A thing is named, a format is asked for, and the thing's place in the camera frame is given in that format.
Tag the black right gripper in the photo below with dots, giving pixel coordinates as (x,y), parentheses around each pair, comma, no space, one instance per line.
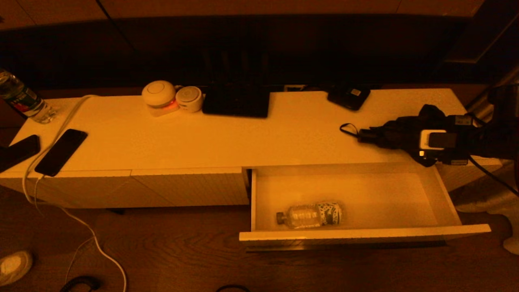
(460,156)

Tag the black umbrella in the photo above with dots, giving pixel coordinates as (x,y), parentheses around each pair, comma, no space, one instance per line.
(397,132)

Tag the white cabinet drawer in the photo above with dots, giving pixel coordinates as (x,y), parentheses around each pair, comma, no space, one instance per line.
(365,198)

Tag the clear grey-capped water bottle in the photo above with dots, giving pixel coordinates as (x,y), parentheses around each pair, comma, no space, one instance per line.
(312,215)

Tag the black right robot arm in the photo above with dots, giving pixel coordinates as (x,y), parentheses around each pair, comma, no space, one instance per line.
(498,134)

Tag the white long low cabinet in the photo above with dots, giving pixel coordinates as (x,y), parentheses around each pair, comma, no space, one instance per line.
(202,142)

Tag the small black labelled device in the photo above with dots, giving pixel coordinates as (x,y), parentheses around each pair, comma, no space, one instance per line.
(348,97)

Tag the black flat tablet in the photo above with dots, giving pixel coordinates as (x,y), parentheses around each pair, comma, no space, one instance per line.
(235,101)

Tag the white ribbed cabinet door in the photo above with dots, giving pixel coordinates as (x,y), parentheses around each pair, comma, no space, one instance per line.
(81,190)
(194,186)

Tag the small white round speaker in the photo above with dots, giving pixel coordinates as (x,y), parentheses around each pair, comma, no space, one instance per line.
(188,97)

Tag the large white round device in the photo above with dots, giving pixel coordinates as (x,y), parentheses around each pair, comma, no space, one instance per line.
(159,94)

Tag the black smartphone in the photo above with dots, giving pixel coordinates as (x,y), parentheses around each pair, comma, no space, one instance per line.
(61,152)
(18,151)

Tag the red-labelled water bottle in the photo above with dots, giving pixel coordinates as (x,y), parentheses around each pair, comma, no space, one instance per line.
(24,101)

